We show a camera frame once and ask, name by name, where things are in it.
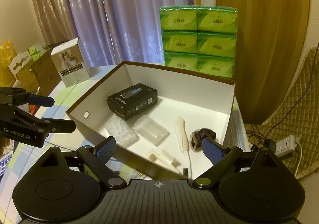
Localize green tissue pack stack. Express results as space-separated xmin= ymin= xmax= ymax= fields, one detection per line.
xmin=159 ymin=5 xmax=238 ymax=78

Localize clear swab box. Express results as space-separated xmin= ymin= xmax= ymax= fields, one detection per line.
xmin=105 ymin=116 xmax=139 ymax=149

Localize person's left hand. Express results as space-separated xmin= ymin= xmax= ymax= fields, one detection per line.
xmin=0 ymin=137 xmax=10 ymax=153

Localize quilted beige chair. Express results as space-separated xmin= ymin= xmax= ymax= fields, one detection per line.
xmin=244 ymin=47 xmax=318 ymax=179

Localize white power strip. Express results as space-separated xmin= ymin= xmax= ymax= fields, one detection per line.
xmin=268 ymin=135 xmax=297 ymax=158

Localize brown curtain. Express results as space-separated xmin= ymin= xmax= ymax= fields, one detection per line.
xmin=216 ymin=0 xmax=310 ymax=124

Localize small clear plastic piece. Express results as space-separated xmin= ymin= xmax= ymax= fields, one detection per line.
xmin=146 ymin=149 xmax=180 ymax=167

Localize brown cardboard carton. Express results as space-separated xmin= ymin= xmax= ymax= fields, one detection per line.
xmin=9 ymin=47 xmax=61 ymax=96

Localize yellow plastic bag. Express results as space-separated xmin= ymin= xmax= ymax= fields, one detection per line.
xmin=0 ymin=41 xmax=17 ymax=87

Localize large brown cardboard box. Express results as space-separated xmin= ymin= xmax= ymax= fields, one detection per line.
xmin=67 ymin=62 xmax=235 ymax=179

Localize black product box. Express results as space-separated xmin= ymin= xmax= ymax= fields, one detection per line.
xmin=106 ymin=83 xmax=158 ymax=120

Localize plaid tablecloth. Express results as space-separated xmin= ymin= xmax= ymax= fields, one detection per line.
xmin=0 ymin=64 xmax=253 ymax=205

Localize white photo product box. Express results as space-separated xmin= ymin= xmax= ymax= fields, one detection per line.
xmin=51 ymin=37 xmax=90 ymax=88

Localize clear plastic case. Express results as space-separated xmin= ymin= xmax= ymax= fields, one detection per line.
xmin=132 ymin=115 xmax=170 ymax=146

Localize brown velvet scrunchie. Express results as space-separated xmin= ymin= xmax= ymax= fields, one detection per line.
xmin=189 ymin=128 xmax=216 ymax=151

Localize purple curtain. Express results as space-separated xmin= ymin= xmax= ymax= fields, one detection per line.
xmin=27 ymin=0 xmax=195 ymax=68

